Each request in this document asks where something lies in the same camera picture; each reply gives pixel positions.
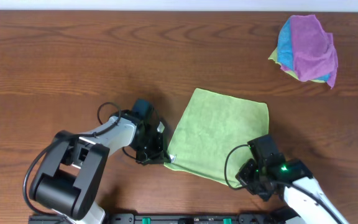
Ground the light green microfiber cloth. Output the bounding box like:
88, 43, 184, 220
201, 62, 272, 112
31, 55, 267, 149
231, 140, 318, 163
165, 88, 269, 187

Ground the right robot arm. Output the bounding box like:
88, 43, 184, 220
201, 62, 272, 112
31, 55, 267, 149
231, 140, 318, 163
236, 159, 348, 223

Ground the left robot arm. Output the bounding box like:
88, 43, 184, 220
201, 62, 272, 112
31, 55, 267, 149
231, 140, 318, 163
22, 110, 171, 223

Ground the green cloth under pile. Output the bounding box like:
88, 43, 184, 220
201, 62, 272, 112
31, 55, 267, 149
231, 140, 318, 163
268, 46, 326, 84

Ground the blue microfiber cloth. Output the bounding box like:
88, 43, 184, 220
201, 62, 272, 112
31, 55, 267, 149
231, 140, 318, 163
277, 17, 332, 82

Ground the purple microfiber cloth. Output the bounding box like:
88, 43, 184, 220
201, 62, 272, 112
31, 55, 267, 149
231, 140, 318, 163
280, 14, 339, 90

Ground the right black cable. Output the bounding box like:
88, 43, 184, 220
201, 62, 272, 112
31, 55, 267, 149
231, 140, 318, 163
224, 144, 344, 224

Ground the black cable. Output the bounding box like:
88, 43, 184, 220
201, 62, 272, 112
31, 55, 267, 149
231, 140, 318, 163
22, 101, 145, 218
224, 144, 344, 224

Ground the left black cable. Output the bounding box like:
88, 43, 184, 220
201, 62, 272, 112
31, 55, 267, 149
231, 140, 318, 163
22, 101, 145, 218

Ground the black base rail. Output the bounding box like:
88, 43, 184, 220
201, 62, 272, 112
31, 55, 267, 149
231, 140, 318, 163
28, 212, 298, 224

